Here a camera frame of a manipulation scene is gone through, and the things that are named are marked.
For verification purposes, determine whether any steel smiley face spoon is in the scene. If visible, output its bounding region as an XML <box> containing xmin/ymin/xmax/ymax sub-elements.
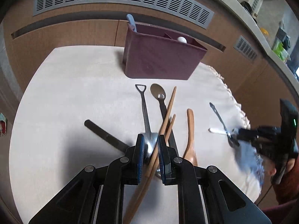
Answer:
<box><xmin>209</xmin><ymin>102</ymin><xmax>240</xmax><ymax>148</ymax></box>

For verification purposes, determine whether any steel shovel-shaped spoon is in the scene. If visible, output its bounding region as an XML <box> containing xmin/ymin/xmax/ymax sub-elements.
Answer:
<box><xmin>135</xmin><ymin>84</ymin><xmax>158</xmax><ymax>163</ymax></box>

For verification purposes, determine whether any wooden spoon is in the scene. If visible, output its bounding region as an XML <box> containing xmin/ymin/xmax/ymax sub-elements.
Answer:
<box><xmin>184</xmin><ymin>109</ymin><xmax>198</xmax><ymax>166</ymax></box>

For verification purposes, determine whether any white plastic spoon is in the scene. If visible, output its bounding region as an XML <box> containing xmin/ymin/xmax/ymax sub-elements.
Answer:
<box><xmin>208</xmin><ymin>127</ymin><xmax>227</xmax><ymax>135</ymax></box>

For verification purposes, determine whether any black handle utensil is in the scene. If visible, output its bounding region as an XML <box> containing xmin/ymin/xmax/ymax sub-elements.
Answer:
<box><xmin>84</xmin><ymin>119</ymin><xmax>129</xmax><ymax>153</ymax></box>

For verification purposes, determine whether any wooden chopstick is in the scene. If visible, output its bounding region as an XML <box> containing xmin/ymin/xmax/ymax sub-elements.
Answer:
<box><xmin>129</xmin><ymin>114</ymin><xmax>176</xmax><ymax>215</ymax></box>
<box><xmin>123</xmin><ymin>86</ymin><xmax>176</xmax><ymax>224</ymax></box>

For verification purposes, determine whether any black handled steel spoon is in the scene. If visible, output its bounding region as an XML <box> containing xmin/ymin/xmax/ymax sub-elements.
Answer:
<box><xmin>150</xmin><ymin>83</ymin><xmax>178</xmax><ymax>154</ymax></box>

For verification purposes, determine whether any white ball-end utensil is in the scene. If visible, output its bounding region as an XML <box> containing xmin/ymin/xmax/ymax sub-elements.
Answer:
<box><xmin>177</xmin><ymin>36</ymin><xmax>187</xmax><ymax>43</ymax></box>

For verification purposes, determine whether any person right hand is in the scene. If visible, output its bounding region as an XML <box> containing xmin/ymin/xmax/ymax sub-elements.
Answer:
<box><xmin>264</xmin><ymin>158</ymin><xmax>295</xmax><ymax>176</ymax></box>

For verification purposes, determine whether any maroon plastic utensil holder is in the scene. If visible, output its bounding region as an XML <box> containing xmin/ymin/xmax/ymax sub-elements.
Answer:
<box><xmin>123</xmin><ymin>24</ymin><xmax>207</xmax><ymax>80</ymax></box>

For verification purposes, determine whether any yellow lid jar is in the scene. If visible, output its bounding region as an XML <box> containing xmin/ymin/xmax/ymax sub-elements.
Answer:
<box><xmin>260</xmin><ymin>27</ymin><xmax>269</xmax><ymax>36</ymax></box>

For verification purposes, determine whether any black wok on counter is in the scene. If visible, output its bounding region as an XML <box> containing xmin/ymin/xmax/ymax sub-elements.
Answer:
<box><xmin>240</xmin><ymin>1</ymin><xmax>252</xmax><ymax>14</ymax></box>

